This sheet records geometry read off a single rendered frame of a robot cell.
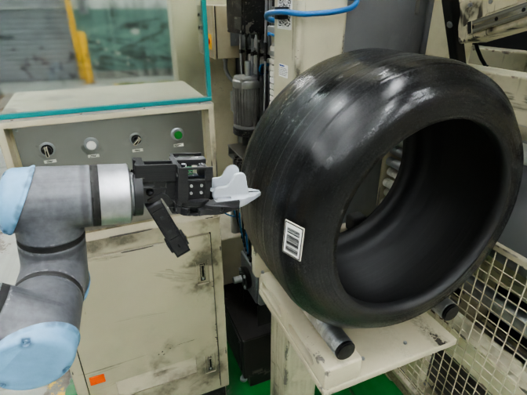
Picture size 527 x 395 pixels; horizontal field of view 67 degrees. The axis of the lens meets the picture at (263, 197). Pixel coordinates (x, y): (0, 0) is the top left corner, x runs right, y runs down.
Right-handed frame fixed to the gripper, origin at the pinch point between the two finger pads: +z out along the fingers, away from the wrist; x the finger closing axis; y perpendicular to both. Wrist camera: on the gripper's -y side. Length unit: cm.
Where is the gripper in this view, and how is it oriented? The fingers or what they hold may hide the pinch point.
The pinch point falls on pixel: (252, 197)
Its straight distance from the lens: 68.9
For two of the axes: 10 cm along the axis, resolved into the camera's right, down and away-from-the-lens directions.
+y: 1.1, -9.1, -4.0
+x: -3.9, -4.1, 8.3
